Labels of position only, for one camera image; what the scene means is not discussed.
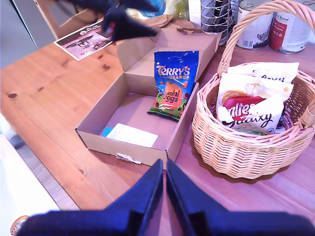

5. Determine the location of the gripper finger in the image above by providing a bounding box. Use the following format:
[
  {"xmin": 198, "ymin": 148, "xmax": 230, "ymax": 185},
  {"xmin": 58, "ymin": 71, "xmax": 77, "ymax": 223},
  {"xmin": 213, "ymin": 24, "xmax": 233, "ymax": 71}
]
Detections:
[
  {"xmin": 115, "ymin": 0, "xmax": 158, "ymax": 12},
  {"xmin": 108, "ymin": 15, "xmax": 158, "ymax": 42},
  {"xmin": 166, "ymin": 159, "xmax": 228, "ymax": 236},
  {"xmin": 105, "ymin": 159, "xmax": 164, "ymax": 236}
]

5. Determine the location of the blue Terry's orange eggs bag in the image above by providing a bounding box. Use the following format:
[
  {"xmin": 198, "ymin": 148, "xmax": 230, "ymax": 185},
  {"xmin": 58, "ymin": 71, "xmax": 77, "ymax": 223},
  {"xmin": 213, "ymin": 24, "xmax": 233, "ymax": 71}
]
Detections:
[{"xmin": 147, "ymin": 50, "xmax": 199, "ymax": 122}]

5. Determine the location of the white Maltesers mini bunnies bag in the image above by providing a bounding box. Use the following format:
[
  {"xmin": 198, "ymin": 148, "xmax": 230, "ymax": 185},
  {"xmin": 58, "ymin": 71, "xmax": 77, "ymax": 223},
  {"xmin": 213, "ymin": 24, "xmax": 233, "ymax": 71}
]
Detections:
[{"xmin": 216, "ymin": 73, "xmax": 295, "ymax": 128}]

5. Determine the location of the brown cardboard box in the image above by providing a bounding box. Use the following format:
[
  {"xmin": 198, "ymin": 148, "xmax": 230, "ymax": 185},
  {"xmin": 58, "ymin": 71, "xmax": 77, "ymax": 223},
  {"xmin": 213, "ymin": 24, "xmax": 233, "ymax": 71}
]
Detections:
[{"xmin": 75, "ymin": 27, "xmax": 222, "ymax": 168}]

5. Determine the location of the cork coaster stack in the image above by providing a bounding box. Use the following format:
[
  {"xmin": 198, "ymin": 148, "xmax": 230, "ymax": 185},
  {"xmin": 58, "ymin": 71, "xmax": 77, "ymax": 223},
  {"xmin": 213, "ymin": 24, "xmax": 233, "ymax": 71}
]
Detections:
[{"xmin": 145, "ymin": 14, "xmax": 174, "ymax": 28}]

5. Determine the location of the yellow-green kitchen towel pack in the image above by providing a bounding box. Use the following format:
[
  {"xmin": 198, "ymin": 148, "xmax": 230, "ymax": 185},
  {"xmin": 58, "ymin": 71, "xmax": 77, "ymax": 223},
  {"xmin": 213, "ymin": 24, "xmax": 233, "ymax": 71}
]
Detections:
[{"xmin": 145, "ymin": 0, "xmax": 190, "ymax": 19}]

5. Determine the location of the printed paper leaflet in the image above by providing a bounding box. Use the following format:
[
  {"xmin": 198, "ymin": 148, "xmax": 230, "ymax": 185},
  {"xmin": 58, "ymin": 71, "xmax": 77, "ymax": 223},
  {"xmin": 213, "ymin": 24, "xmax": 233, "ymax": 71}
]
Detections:
[{"xmin": 53, "ymin": 19, "xmax": 116, "ymax": 61}]

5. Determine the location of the white carton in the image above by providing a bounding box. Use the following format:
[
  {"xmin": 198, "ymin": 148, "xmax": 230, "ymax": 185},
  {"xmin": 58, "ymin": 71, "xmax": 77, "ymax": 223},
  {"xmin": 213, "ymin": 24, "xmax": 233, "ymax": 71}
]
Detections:
[{"xmin": 188, "ymin": 0, "xmax": 203, "ymax": 25}]

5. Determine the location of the white paper sheet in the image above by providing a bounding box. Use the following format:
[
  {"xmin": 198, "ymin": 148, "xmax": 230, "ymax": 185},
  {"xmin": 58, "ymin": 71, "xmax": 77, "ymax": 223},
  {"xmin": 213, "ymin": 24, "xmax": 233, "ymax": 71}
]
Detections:
[{"xmin": 105, "ymin": 122, "xmax": 159, "ymax": 148}]

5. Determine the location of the small blue card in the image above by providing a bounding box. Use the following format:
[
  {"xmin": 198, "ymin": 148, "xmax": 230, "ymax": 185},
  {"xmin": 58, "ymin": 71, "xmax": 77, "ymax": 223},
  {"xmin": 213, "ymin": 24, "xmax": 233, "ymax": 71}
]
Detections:
[{"xmin": 100, "ymin": 127, "xmax": 116, "ymax": 137}]

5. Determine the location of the plain wooden chair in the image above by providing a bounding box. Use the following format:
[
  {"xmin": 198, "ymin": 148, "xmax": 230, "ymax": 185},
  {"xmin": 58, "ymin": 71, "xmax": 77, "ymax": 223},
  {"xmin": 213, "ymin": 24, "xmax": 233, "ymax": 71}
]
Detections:
[{"xmin": 33, "ymin": 0, "xmax": 106, "ymax": 40}]

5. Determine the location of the grey metal cabinet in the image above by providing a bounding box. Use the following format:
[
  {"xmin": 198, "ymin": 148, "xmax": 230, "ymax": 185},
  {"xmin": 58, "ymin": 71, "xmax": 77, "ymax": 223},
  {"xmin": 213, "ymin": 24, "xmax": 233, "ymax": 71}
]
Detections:
[{"xmin": 0, "ymin": 0, "xmax": 60, "ymax": 69}]

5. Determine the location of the tin can with white label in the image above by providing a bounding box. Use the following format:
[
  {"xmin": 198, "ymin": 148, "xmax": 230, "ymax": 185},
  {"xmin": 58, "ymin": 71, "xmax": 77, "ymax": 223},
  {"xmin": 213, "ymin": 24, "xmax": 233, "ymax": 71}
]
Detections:
[{"xmin": 236, "ymin": 0, "xmax": 274, "ymax": 50}]

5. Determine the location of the white furniture top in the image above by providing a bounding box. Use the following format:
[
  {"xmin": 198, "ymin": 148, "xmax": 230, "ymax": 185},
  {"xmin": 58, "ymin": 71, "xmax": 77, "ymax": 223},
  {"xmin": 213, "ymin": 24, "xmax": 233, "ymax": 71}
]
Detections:
[{"xmin": 0, "ymin": 134, "xmax": 61, "ymax": 236}]

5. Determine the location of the small round patterned object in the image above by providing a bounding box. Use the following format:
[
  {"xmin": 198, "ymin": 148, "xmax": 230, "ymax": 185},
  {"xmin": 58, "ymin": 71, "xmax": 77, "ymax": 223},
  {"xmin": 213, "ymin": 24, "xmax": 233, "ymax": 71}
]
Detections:
[{"xmin": 10, "ymin": 215, "xmax": 31, "ymax": 236}]

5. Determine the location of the plain white Galaxy bag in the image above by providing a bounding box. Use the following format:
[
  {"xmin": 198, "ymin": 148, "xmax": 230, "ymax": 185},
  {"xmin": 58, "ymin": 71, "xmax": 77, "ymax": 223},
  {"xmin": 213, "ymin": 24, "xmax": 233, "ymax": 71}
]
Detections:
[{"xmin": 226, "ymin": 61, "xmax": 300, "ymax": 99}]

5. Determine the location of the tin can with red label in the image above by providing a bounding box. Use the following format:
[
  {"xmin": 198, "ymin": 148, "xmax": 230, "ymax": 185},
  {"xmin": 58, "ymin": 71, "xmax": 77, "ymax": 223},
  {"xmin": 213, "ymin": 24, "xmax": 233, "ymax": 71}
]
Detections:
[{"xmin": 268, "ymin": 11, "xmax": 311, "ymax": 54}]

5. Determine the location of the woven wicker basket with handle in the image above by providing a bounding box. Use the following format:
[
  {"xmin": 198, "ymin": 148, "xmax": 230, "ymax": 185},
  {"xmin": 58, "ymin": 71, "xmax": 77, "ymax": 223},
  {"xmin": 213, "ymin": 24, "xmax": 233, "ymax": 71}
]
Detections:
[{"xmin": 191, "ymin": 0, "xmax": 315, "ymax": 179}]

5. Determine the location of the wire utensil holder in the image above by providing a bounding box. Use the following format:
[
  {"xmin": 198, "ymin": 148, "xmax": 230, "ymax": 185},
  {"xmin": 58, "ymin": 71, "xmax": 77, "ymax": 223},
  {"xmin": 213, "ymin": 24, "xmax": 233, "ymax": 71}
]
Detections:
[{"xmin": 200, "ymin": 0, "xmax": 239, "ymax": 35}]

